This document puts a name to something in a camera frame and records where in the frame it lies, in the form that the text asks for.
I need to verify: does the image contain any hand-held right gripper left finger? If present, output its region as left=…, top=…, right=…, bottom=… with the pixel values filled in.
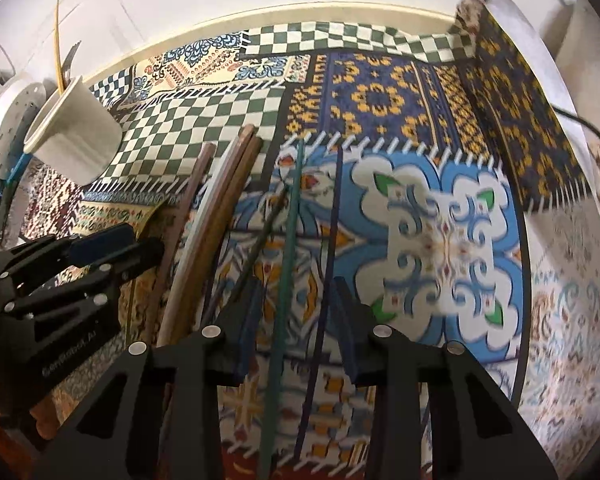
left=32, top=276, right=266, bottom=480

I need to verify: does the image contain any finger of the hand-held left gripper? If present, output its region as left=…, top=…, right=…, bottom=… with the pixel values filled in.
left=5, top=236, right=166, bottom=322
left=0, top=223, right=137, bottom=286

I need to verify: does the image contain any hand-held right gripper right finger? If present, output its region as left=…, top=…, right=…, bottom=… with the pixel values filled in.
left=330, top=276, right=561, bottom=480

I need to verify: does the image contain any white chopstick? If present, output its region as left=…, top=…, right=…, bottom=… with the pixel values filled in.
left=157, top=160, right=241, bottom=348

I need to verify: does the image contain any green chopstick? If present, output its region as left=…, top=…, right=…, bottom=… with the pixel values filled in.
left=257, top=139, right=306, bottom=480

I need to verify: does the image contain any dark blue chopstick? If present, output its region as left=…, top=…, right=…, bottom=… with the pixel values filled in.
left=292, top=146, right=345, bottom=448

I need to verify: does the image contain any white cup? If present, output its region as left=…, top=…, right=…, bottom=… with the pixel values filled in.
left=24, top=76, right=125, bottom=186

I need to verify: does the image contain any thin reddish brown chopstick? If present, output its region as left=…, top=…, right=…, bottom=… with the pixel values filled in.
left=142, top=142, right=217, bottom=348

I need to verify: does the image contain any thin black chopstick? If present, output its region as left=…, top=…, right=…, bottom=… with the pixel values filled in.
left=227, top=182, right=290, bottom=303

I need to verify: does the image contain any brown wooden chopstick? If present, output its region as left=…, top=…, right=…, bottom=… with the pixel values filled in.
left=200, top=124, right=256, bottom=331
left=195, top=135, right=265, bottom=333

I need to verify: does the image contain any patterned patchwork tablecloth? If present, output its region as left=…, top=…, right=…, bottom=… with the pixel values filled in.
left=10, top=20, right=600, bottom=480

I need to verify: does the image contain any white perforated round container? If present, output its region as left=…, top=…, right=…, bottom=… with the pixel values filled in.
left=0, top=74, right=48, bottom=178

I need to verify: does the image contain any yellow chopstick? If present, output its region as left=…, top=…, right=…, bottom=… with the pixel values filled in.
left=54, top=0, right=65, bottom=96

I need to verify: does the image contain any white box device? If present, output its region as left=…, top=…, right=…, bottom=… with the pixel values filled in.
left=505, top=0, right=598, bottom=91

